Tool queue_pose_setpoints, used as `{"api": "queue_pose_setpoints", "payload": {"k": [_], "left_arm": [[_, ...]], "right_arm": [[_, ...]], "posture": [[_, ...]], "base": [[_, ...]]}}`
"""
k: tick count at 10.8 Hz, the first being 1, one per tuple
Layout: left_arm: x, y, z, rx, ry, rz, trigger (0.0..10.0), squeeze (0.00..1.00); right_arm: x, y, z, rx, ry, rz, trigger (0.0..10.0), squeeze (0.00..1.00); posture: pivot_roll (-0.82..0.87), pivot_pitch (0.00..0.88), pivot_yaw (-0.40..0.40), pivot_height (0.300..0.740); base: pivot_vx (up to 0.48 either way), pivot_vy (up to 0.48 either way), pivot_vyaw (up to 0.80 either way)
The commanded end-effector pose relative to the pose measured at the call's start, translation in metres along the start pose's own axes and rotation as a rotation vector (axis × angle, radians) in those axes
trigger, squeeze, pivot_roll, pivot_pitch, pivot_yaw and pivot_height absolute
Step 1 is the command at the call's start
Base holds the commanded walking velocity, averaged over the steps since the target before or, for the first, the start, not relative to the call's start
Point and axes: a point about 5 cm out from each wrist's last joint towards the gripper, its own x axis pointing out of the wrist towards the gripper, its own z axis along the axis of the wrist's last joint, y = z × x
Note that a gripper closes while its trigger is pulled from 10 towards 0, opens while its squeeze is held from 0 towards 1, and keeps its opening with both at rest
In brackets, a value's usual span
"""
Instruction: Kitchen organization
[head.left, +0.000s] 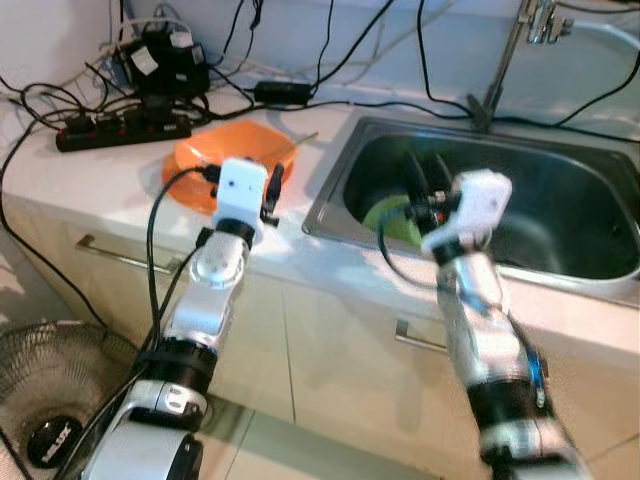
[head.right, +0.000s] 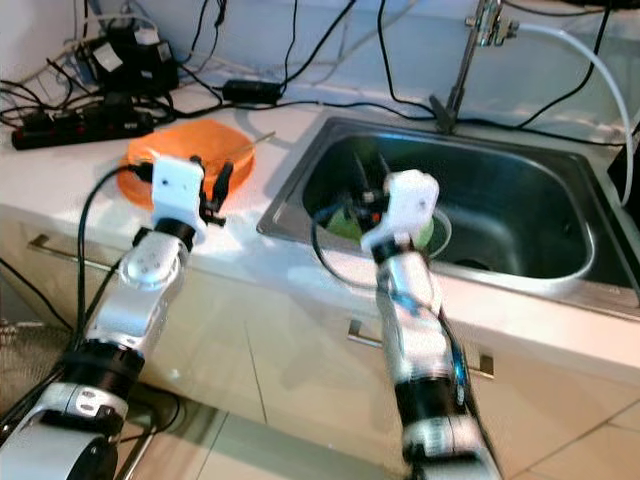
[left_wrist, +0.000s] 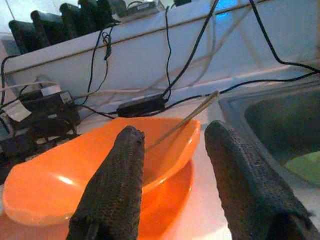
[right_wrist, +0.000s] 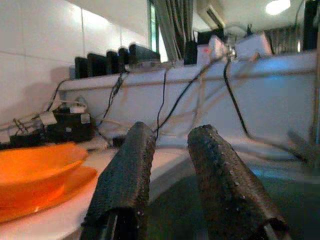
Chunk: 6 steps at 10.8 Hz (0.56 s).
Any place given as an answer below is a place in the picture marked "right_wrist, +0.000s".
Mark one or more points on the orange plastic plate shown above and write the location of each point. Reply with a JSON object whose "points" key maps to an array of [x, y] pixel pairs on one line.
{"points": [[75, 182]]}

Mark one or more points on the black battery charger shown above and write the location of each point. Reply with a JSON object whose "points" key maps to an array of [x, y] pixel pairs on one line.
{"points": [[70, 126]]}

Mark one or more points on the black power strip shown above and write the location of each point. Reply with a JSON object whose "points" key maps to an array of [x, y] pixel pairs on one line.
{"points": [[22, 140]]}

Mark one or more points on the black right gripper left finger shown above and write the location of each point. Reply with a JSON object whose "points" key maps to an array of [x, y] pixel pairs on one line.
{"points": [[125, 180]]}

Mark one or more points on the white box with red light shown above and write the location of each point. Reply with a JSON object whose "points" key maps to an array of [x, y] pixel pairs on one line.
{"points": [[211, 50]]}

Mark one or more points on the long black box on ledge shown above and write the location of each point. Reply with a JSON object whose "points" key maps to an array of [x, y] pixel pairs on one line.
{"points": [[143, 55]]}

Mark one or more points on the orange plastic bowl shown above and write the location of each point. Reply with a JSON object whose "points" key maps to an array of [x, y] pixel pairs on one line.
{"points": [[37, 172]]}

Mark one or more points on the black router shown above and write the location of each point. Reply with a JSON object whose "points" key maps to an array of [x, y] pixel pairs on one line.
{"points": [[191, 53]]}

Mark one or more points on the white air conditioner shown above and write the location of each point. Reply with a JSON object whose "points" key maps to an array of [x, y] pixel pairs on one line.
{"points": [[212, 12]]}

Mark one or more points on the black power adapter brick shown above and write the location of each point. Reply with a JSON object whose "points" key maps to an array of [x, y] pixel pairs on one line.
{"points": [[119, 141]]}

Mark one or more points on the round ceiling light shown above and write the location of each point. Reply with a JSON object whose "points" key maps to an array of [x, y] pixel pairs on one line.
{"points": [[278, 6]]}

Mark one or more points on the stainless steel sink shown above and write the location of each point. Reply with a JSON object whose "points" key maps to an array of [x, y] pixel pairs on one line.
{"points": [[275, 200]]}

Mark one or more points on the plain white box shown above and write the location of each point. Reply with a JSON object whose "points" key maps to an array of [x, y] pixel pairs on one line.
{"points": [[253, 46]]}

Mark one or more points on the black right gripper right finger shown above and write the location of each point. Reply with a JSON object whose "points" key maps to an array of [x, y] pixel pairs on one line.
{"points": [[230, 190]]}

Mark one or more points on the grey curtain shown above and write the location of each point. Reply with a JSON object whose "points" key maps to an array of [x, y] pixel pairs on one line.
{"points": [[175, 25]]}

